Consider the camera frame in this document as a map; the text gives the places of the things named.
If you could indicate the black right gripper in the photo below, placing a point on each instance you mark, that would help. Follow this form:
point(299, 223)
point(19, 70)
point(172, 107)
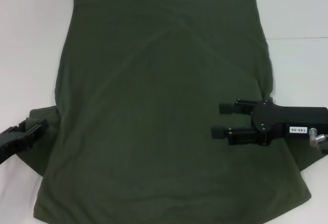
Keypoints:
point(289, 119)

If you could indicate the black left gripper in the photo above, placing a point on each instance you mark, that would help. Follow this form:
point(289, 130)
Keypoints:
point(9, 143)

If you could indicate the dark green shirt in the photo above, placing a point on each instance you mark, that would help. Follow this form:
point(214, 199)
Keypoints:
point(153, 80)

